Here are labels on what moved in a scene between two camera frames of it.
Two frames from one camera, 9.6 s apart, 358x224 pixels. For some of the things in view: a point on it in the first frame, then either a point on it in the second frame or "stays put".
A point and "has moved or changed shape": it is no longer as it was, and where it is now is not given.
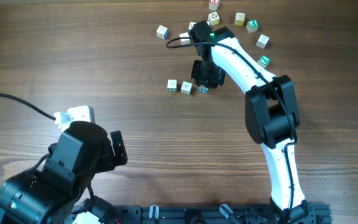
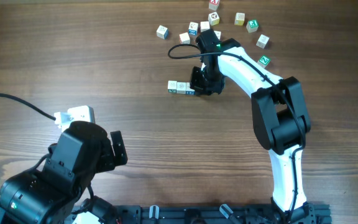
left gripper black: [107, 162] stays put
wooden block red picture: [202, 89] has moved or changed shape
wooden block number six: [172, 85] stays put
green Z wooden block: [263, 61] stays put
